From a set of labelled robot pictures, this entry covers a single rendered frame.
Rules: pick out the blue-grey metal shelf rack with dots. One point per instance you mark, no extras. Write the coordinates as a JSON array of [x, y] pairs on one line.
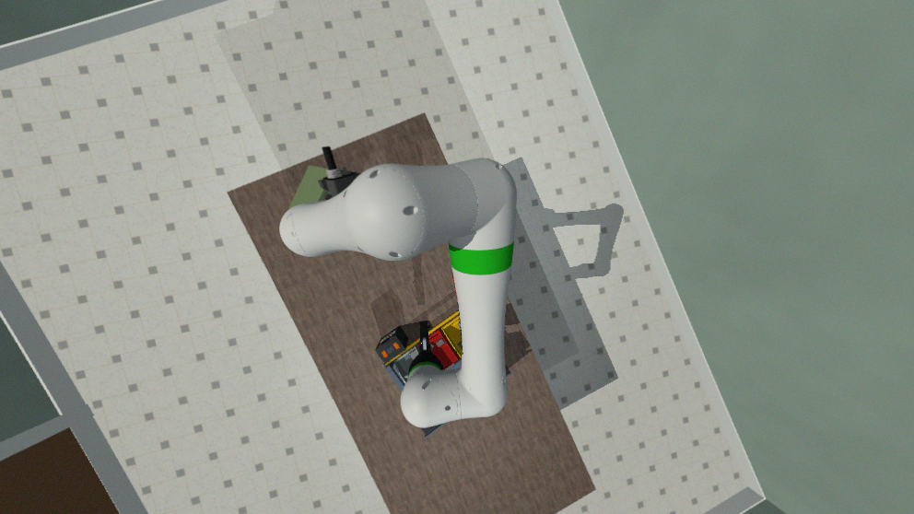
[[399, 382]]

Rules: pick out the yellow bar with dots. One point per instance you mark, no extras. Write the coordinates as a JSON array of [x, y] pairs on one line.
[[429, 332]]

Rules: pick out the grey open bin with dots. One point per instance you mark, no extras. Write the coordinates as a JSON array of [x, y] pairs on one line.
[[403, 361]]

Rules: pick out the yellow open bin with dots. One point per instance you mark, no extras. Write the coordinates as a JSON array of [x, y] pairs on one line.
[[453, 333]]

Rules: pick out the red bin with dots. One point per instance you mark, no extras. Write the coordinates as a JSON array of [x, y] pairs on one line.
[[445, 353]]

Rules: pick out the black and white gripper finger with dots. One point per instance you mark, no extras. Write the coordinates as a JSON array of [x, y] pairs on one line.
[[424, 336]]

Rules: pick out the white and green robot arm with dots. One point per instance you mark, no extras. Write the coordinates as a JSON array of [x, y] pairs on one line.
[[395, 212]]

